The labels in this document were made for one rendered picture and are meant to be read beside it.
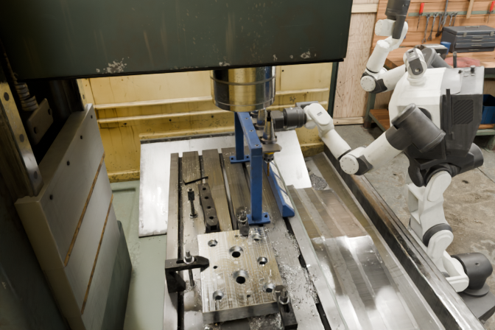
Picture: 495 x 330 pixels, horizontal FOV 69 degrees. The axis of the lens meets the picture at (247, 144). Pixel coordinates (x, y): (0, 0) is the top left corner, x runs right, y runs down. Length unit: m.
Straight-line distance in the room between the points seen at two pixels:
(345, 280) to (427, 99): 0.71
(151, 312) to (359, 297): 0.77
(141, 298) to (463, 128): 1.35
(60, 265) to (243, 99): 0.53
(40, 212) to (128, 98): 1.27
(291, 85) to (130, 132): 0.92
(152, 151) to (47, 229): 1.29
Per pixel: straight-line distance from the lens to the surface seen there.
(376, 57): 1.78
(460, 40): 3.98
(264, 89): 0.83
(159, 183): 1.93
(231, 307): 1.04
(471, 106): 1.42
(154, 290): 1.60
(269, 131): 1.25
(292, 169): 1.98
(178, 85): 1.95
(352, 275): 1.48
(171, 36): 0.72
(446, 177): 1.67
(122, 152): 2.15
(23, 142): 0.77
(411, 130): 1.29
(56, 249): 0.86
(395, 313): 1.47
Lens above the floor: 1.83
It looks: 30 degrees down
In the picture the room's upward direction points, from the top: 1 degrees counter-clockwise
